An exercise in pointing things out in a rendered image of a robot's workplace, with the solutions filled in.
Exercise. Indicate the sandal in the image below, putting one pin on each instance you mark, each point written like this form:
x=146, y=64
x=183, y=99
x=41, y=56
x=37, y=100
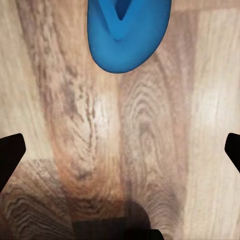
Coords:
x=123, y=34

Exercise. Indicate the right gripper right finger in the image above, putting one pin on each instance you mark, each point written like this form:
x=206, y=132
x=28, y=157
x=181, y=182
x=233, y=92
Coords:
x=232, y=149

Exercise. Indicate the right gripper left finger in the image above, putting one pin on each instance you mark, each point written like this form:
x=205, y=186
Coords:
x=12, y=150

